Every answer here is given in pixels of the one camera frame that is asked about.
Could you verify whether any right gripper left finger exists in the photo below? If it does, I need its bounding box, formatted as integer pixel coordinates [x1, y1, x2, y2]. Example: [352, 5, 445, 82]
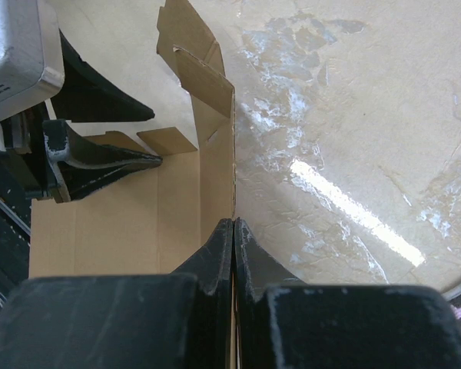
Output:
[0, 219, 233, 368]

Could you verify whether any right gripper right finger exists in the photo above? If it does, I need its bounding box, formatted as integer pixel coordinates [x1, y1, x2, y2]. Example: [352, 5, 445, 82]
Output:
[234, 219, 461, 368]

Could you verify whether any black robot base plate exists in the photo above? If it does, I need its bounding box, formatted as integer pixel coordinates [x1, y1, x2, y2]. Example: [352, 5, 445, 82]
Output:
[0, 162, 32, 309]

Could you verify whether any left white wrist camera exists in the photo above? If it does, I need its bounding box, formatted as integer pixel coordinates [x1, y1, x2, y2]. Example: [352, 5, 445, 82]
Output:
[0, 0, 65, 121]

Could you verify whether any cardboard box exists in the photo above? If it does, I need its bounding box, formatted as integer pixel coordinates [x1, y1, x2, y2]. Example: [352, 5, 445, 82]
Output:
[29, 1, 235, 279]

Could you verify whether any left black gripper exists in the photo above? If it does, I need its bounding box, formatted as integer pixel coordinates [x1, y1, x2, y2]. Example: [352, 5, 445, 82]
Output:
[0, 35, 163, 202]

